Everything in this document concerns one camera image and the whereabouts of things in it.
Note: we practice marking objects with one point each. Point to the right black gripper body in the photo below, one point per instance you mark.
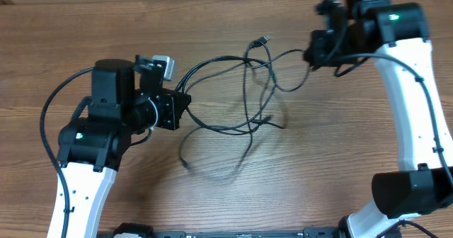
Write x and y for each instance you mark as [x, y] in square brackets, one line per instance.
[333, 50]

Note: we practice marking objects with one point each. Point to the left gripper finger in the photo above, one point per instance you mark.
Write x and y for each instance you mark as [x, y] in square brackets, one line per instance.
[184, 100]
[182, 115]

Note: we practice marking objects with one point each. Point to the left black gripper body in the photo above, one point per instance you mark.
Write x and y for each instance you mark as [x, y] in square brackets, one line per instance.
[165, 109]

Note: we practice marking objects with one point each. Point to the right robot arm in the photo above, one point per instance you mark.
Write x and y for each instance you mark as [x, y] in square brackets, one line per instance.
[396, 38]

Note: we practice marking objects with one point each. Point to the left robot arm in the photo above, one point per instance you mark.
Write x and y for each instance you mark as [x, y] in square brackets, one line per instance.
[126, 98]

